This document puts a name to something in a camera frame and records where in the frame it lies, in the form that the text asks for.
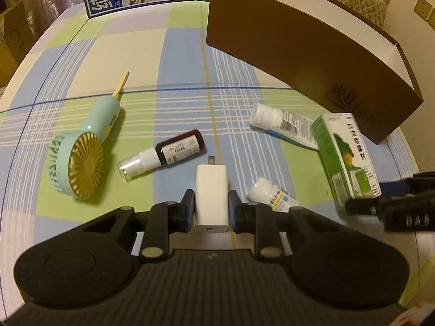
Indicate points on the cardboard boxes on floor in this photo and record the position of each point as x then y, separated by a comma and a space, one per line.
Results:
17, 40

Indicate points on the green handheld mini fan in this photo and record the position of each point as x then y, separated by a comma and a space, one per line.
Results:
76, 157

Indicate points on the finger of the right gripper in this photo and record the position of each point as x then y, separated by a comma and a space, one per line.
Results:
382, 204
418, 183

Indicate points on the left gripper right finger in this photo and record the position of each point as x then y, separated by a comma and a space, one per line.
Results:
259, 220

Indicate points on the beige wall sockets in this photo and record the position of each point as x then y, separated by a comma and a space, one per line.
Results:
425, 10

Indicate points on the white ointment tube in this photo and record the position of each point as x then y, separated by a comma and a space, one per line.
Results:
283, 124

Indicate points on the white pill bottle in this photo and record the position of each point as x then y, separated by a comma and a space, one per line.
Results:
263, 191

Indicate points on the green white spray medicine box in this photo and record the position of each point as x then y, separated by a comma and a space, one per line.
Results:
345, 158

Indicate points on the brown cardboard storage box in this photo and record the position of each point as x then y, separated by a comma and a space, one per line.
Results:
326, 51

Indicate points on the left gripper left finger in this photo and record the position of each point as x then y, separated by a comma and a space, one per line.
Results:
164, 219

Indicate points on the brown glass spray bottle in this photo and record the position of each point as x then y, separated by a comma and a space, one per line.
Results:
166, 153

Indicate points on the white charger plug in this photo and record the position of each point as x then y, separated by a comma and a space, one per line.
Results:
211, 197

